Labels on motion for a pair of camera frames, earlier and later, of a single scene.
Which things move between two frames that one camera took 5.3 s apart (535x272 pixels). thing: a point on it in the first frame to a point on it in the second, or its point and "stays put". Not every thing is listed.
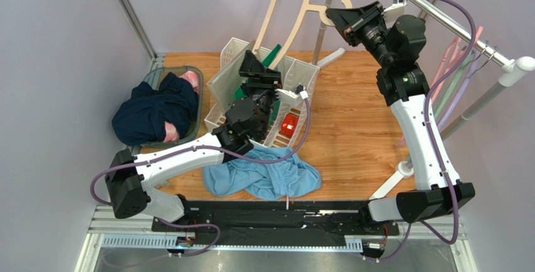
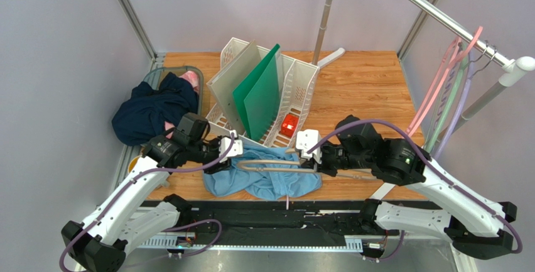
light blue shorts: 274,173 stays put
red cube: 289,124 stays put
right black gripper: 358,26 to 311,164
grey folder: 225,82 stays put
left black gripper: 250,67 to 219,167
